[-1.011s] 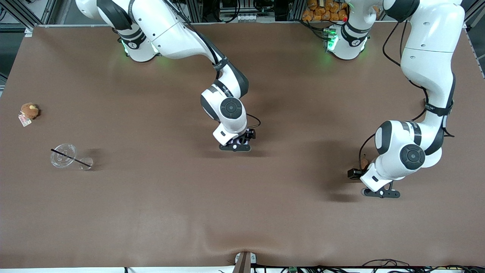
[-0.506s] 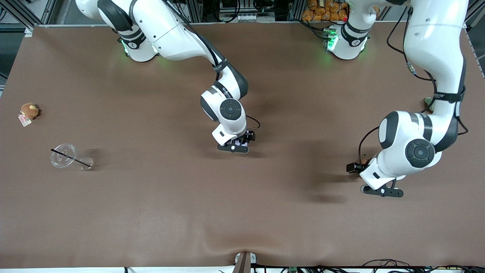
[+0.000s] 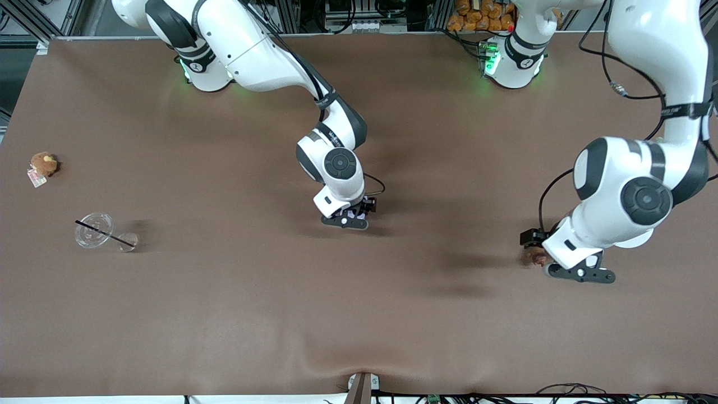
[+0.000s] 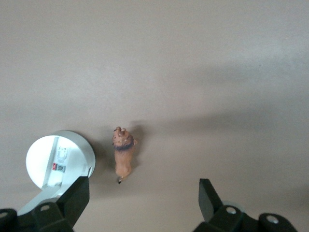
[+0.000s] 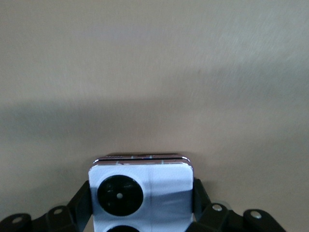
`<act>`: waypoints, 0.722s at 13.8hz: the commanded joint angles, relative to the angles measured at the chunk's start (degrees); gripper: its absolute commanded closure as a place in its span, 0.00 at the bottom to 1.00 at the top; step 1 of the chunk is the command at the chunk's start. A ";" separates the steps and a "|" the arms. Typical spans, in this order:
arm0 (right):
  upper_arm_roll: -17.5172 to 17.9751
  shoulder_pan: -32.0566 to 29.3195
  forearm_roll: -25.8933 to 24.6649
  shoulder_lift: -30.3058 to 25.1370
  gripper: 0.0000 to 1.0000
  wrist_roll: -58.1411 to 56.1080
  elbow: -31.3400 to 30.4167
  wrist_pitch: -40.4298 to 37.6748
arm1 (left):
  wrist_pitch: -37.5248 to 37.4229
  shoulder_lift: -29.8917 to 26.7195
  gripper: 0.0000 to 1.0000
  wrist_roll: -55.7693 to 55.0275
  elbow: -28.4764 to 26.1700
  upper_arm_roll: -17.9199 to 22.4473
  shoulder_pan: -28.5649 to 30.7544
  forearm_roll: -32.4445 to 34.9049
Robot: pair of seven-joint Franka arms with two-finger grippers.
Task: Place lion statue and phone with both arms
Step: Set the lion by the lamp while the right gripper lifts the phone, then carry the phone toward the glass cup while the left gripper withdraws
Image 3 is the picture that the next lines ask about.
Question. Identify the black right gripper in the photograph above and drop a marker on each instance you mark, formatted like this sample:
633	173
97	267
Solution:
366	205

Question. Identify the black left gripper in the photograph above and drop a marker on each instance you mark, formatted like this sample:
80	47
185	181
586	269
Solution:
543	238

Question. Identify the brown lion statue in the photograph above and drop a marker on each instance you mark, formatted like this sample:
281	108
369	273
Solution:
535	257

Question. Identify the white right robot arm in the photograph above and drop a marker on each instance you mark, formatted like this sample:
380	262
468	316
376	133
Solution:
252	50

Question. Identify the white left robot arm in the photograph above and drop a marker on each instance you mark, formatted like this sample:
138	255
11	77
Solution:
656	56

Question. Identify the white desk lamp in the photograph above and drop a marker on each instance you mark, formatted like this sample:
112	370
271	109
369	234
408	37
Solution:
636	242

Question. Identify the white connector block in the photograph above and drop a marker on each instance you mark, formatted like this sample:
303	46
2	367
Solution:
364	26

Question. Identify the small green circuit board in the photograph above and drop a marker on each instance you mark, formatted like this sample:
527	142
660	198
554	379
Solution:
433	399

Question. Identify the small clear glass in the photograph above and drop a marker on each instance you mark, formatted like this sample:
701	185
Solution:
128	243

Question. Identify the black straw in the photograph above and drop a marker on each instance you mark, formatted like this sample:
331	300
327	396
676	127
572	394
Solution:
104	232

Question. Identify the clear plastic cup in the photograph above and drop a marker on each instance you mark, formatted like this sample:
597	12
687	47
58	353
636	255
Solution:
92	231

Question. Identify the brown plush toy with tag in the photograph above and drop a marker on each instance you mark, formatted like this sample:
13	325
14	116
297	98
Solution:
44	164

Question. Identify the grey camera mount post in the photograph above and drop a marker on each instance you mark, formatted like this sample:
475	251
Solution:
362	388

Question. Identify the metal table corner bracket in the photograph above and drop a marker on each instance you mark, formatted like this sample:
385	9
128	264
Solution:
42	47

